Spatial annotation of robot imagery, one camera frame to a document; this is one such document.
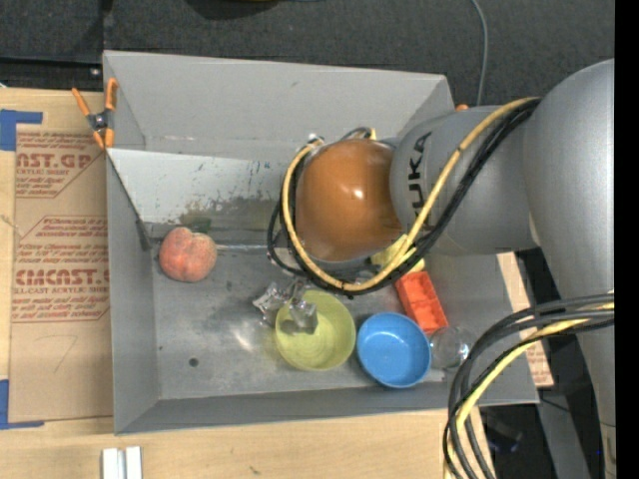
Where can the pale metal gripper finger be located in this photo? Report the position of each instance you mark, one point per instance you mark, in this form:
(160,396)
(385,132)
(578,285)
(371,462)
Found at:
(302,313)
(269,300)

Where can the yellow-green bowl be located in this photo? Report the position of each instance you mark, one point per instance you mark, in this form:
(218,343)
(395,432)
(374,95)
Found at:
(329,342)

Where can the grey metal bin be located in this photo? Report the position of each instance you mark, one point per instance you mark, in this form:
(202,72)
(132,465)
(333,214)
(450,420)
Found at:
(209,327)

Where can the orange-pink peach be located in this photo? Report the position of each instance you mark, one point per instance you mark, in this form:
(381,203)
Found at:
(187,255)

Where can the blue bowl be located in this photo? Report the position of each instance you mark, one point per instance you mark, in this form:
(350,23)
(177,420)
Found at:
(392,352)

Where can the yellow toy piece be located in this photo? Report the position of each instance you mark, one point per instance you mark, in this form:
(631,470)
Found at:
(392,256)

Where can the orange-red toy brick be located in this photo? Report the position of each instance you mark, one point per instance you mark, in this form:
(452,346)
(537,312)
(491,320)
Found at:
(422,302)

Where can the clear glass cup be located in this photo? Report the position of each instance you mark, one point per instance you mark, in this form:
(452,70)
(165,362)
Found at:
(449,349)

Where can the brown cardboard board, red print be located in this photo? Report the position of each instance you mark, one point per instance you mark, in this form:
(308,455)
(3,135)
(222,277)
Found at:
(55,347)

